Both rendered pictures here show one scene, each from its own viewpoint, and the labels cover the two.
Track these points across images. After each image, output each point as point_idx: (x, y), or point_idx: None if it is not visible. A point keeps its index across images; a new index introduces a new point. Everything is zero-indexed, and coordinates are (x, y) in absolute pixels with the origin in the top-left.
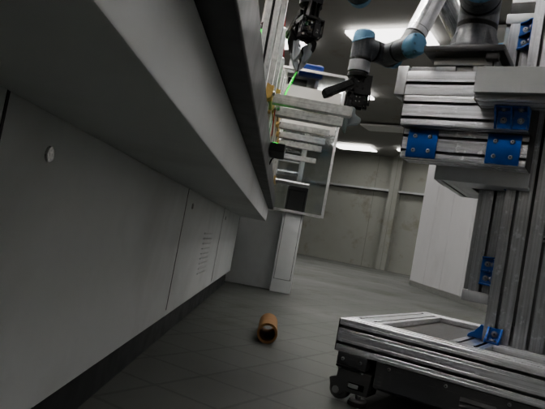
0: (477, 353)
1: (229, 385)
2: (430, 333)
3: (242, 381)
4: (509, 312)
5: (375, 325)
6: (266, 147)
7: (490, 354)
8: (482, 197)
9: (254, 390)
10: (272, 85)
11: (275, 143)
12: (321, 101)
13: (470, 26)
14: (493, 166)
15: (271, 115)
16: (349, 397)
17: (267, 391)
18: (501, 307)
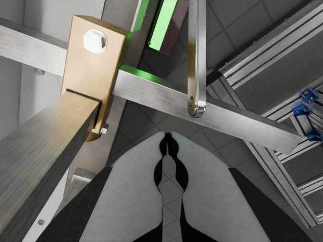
0: (245, 142)
1: (147, 63)
2: (290, 69)
3: (157, 53)
4: (320, 121)
5: (222, 99)
6: (118, 129)
7: (252, 143)
8: None
9: (158, 70)
10: (93, 132)
11: (153, 51)
12: (225, 133)
13: None
14: None
15: (141, 4)
16: (215, 67)
17: (166, 69)
18: (319, 117)
